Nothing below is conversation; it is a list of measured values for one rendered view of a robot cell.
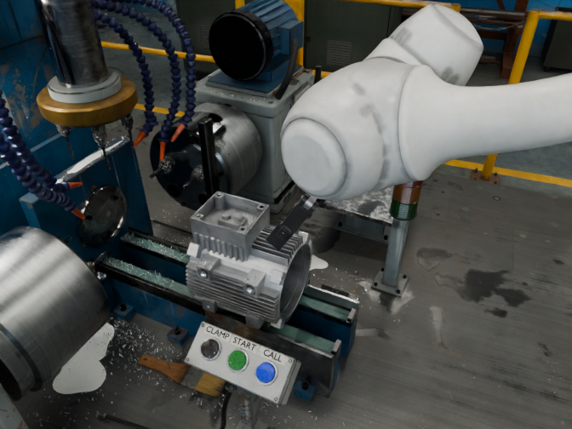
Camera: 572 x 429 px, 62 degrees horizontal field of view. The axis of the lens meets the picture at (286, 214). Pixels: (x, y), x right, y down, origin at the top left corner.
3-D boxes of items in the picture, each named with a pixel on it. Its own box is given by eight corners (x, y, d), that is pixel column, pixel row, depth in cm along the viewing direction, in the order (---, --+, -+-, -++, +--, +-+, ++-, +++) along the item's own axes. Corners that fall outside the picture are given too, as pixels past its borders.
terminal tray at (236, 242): (192, 247, 94) (188, 219, 90) (220, 217, 102) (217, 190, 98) (246, 265, 90) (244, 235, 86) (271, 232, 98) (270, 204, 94)
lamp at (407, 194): (389, 199, 107) (391, 183, 104) (396, 186, 111) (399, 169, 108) (415, 207, 105) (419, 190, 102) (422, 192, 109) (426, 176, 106)
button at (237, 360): (227, 367, 75) (223, 365, 74) (235, 348, 76) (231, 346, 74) (244, 374, 74) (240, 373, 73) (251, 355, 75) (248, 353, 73)
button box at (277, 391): (195, 365, 81) (181, 362, 76) (212, 325, 83) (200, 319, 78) (286, 406, 75) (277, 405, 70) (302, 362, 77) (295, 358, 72)
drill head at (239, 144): (136, 216, 128) (117, 133, 113) (219, 148, 158) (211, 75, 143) (215, 243, 120) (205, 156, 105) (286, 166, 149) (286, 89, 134)
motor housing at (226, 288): (190, 314, 100) (178, 246, 89) (235, 259, 114) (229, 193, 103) (276, 346, 94) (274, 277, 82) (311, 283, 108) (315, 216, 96)
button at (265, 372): (255, 379, 73) (252, 378, 72) (263, 360, 74) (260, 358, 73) (272, 386, 72) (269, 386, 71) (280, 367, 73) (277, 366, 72)
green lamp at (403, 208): (386, 215, 110) (389, 199, 107) (393, 202, 114) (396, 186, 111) (412, 222, 108) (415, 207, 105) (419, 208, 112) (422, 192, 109)
